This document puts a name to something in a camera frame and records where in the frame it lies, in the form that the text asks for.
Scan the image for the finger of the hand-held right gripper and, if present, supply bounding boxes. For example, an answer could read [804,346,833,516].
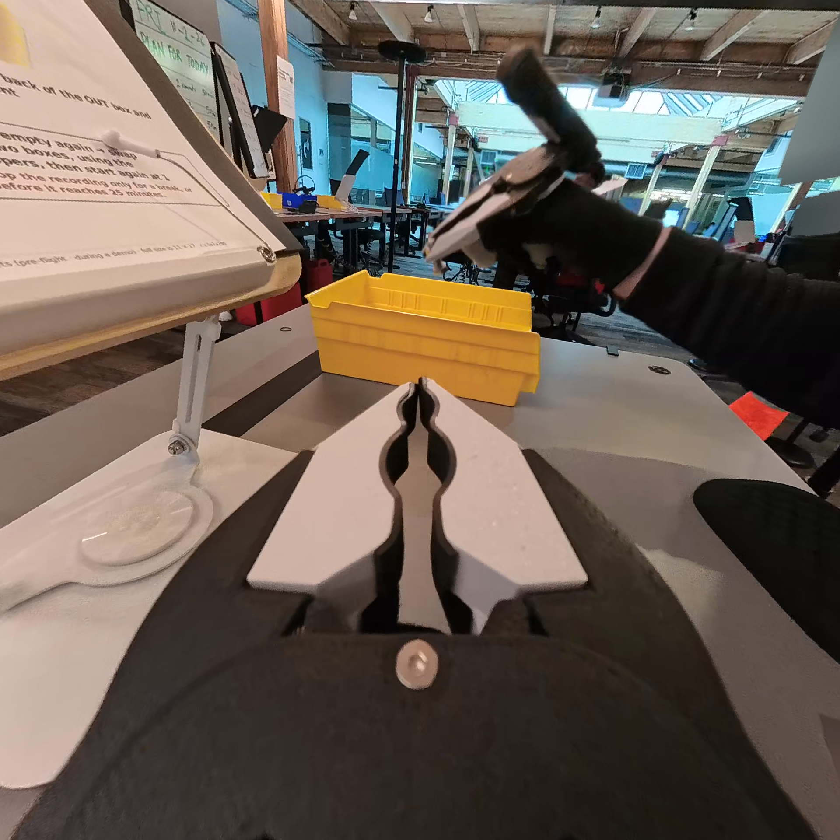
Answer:
[423,169,522,257]
[430,222,493,271]

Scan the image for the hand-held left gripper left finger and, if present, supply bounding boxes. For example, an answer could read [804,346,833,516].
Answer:
[247,378,421,634]

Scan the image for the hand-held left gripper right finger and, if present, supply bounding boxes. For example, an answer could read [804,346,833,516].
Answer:
[422,377,589,635]

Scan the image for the person's right forearm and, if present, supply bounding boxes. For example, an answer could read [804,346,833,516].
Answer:
[617,223,840,427]

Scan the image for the person's right hand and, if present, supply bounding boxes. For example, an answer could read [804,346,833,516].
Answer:
[476,174,670,299]

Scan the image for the black floor pole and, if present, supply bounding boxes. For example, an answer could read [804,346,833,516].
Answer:
[377,39,427,275]

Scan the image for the yellow plastic bin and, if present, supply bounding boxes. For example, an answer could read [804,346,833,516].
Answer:
[305,269,542,395]

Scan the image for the wooden office desk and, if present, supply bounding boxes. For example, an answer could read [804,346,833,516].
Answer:
[272,200,395,277]

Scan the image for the red container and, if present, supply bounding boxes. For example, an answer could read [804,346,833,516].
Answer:
[233,258,333,327]

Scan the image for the wooden column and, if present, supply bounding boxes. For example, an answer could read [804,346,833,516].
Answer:
[258,0,300,194]

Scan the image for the black framed sign board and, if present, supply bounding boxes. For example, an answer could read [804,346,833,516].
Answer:
[210,42,290,181]

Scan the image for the grey panel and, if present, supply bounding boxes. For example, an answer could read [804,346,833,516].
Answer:
[777,0,840,188]

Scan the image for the orange cloth piece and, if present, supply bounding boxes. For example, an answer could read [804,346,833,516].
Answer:
[728,390,790,438]

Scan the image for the black mesh chair back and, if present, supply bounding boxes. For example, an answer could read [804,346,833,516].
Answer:
[693,479,840,634]

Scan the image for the whiteboard with green writing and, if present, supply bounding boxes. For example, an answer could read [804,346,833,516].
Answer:
[128,0,223,142]

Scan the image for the white instruction board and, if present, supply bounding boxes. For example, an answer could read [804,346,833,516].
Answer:
[0,0,304,382]

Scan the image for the white pin with wire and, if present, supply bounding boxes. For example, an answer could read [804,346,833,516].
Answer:
[101,129,277,263]

